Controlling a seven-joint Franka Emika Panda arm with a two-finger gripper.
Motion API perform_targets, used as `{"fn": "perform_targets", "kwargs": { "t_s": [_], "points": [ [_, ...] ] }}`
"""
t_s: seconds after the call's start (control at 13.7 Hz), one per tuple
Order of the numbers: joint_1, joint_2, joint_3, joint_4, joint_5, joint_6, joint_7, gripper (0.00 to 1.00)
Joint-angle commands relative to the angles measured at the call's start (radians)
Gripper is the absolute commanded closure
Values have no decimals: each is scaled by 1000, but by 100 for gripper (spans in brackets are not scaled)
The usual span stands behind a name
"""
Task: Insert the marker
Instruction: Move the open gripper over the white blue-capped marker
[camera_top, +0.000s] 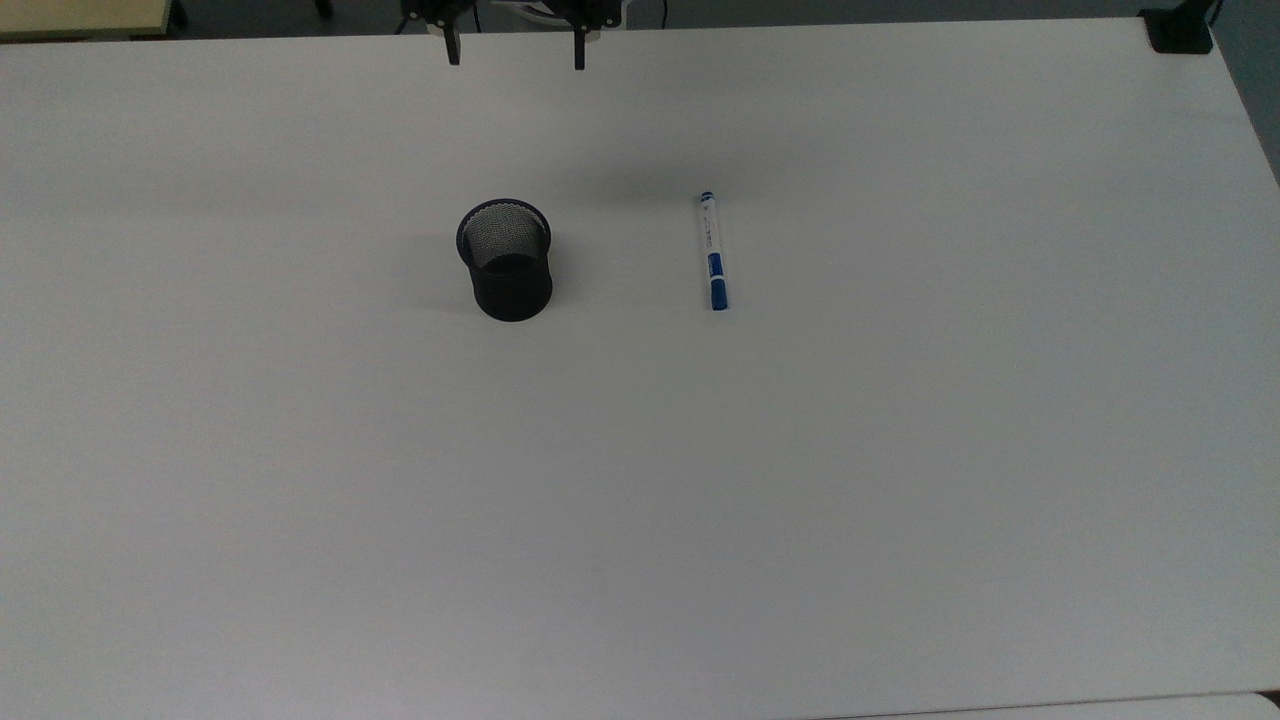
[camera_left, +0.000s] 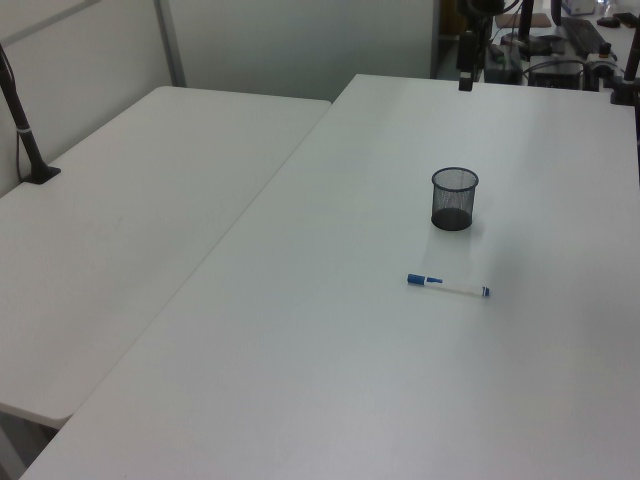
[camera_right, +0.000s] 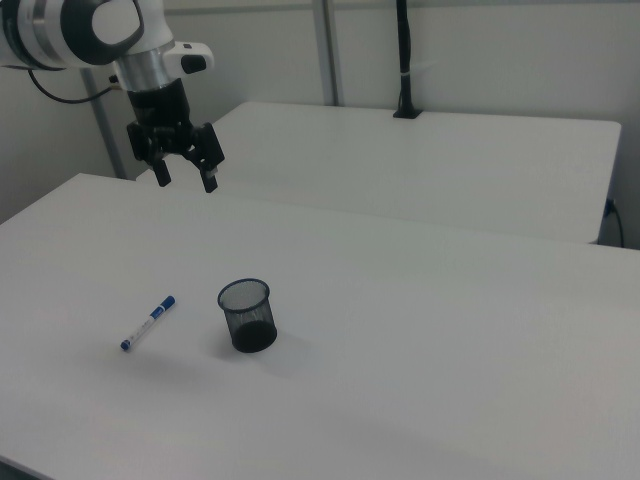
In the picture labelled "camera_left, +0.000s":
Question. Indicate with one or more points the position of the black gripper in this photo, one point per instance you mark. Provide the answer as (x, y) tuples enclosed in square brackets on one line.
[(482, 6)]

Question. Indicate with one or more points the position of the blue and white marker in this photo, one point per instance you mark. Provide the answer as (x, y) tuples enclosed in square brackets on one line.
[(450, 286)]

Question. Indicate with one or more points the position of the black monitor stand pole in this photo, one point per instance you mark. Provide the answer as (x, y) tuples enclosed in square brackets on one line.
[(525, 17)]

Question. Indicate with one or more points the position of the brown mouse pad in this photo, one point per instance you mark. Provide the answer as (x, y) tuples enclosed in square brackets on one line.
[(537, 21)]

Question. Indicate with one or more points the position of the black electronics box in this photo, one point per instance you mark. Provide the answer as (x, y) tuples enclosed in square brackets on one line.
[(555, 72)]

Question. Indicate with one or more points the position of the black keyboard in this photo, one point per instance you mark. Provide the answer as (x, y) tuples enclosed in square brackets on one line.
[(582, 35)]

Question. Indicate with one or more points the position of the white and blue box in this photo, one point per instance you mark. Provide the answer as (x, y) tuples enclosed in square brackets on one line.
[(577, 6)]

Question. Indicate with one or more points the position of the black mesh pen cup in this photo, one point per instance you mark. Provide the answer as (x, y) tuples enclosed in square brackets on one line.
[(454, 205)]

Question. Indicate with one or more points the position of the black clamp camera stand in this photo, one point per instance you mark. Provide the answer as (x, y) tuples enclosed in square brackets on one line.
[(624, 92)]

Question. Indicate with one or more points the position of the grey metal partition post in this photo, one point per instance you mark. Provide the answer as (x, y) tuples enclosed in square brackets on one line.
[(170, 45)]

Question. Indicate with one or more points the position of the black camera stand pole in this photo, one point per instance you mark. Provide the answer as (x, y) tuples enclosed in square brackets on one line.
[(22, 127)]

